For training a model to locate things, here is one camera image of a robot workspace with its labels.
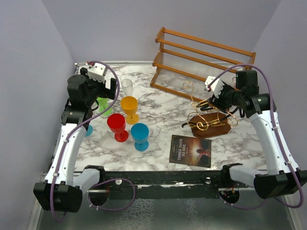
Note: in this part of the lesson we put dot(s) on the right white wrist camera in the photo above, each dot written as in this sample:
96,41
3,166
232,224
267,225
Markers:
216,87

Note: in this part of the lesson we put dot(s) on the green plastic wine glass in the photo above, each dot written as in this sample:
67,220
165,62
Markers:
103,105

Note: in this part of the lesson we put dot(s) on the wooden two-tier shelf rack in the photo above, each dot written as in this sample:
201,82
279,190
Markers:
184,62

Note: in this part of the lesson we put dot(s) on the dark book three days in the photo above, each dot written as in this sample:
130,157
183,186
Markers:
190,151

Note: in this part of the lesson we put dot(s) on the gold wire wine glass rack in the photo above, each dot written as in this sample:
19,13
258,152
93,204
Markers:
205,124

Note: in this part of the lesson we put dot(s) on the black metal base rail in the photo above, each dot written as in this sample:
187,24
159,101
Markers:
162,185

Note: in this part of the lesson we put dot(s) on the yellow plastic wine glass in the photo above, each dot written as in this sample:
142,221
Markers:
129,106

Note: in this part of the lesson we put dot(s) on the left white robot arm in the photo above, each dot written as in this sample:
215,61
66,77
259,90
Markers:
60,189

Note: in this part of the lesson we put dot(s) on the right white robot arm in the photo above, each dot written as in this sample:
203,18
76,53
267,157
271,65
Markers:
282,177

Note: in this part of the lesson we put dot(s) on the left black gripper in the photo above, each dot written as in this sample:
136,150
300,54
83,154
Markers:
108,93

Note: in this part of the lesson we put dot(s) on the light blue plastic wine glass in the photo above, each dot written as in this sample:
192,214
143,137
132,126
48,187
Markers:
89,131

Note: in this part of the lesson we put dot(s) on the red plastic wine glass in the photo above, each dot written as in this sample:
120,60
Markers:
117,124

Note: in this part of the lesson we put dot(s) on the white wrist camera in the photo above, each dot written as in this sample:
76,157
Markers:
97,72
216,87

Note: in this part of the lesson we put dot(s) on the clear wine glass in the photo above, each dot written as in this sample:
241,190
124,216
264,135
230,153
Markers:
127,87

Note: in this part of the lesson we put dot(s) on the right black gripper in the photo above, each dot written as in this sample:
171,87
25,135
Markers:
218,102

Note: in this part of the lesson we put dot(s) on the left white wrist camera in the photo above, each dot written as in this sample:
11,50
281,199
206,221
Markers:
97,72

